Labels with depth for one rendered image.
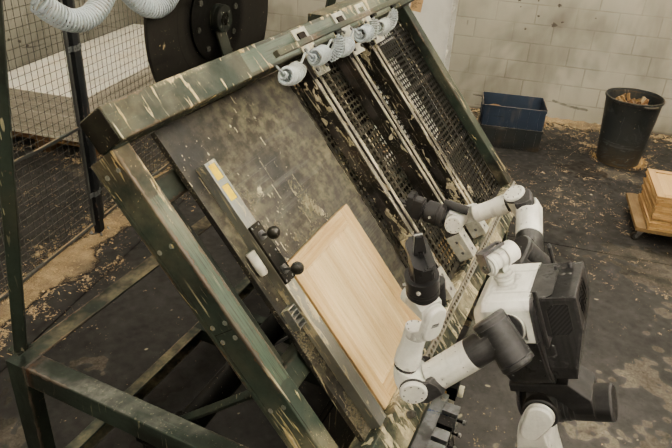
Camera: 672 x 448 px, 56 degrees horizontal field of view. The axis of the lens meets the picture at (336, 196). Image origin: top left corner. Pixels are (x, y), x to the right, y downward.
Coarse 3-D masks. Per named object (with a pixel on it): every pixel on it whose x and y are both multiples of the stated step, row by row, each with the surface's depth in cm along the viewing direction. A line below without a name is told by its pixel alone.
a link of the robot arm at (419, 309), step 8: (440, 280) 164; (440, 288) 164; (400, 296) 170; (408, 296) 161; (432, 296) 159; (440, 296) 166; (408, 304) 167; (416, 304) 163; (424, 304) 160; (432, 304) 162; (416, 312) 165; (424, 312) 162
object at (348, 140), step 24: (312, 48) 233; (336, 48) 226; (312, 72) 232; (312, 96) 236; (336, 120) 236; (360, 144) 240; (360, 168) 240; (384, 192) 240; (384, 216) 244; (408, 216) 245
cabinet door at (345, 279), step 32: (352, 224) 225; (320, 256) 205; (352, 256) 218; (320, 288) 199; (352, 288) 211; (384, 288) 225; (352, 320) 205; (384, 320) 218; (352, 352) 198; (384, 352) 211; (384, 384) 204
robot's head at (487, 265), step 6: (492, 246) 185; (498, 246) 182; (480, 252) 182; (486, 252) 180; (480, 258) 181; (486, 258) 180; (480, 264) 182; (486, 264) 180; (492, 264) 180; (486, 270) 181; (492, 270) 180
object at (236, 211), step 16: (208, 176) 180; (224, 176) 183; (224, 192) 180; (224, 208) 182; (240, 208) 183; (240, 224) 182; (272, 272) 184; (288, 288) 185; (288, 304) 187; (304, 304) 187; (320, 320) 190; (320, 336) 187; (320, 352) 190; (336, 352) 190; (336, 368) 189; (352, 368) 192; (352, 384) 190; (352, 400) 192; (368, 400) 192; (368, 416) 192; (384, 416) 195
